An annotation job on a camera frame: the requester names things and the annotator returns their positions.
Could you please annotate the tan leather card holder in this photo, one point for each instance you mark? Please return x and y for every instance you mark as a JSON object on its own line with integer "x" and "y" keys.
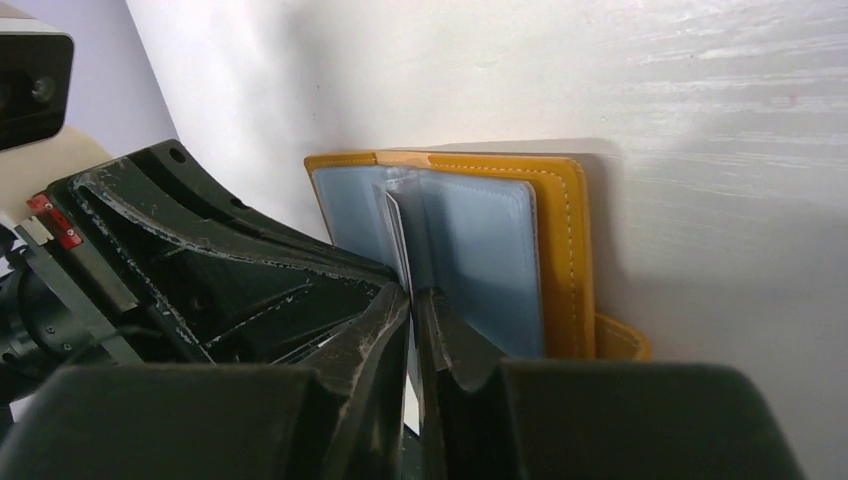
{"x": 507, "y": 238}

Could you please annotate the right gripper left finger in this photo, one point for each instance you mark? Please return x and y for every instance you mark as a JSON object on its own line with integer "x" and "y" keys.
{"x": 338, "y": 414}

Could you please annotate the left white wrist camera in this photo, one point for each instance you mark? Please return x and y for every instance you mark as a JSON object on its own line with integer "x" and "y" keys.
{"x": 36, "y": 66}

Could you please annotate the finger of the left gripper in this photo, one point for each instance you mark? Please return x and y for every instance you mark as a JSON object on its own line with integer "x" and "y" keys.
{"x": 256, "y": 289}

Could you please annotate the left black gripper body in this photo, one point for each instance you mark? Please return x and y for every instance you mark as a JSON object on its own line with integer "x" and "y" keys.
{"x": 81, "y": 286}

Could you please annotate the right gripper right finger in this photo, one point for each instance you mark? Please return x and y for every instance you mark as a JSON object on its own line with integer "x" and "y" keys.
{"x": 487, "y": 416}

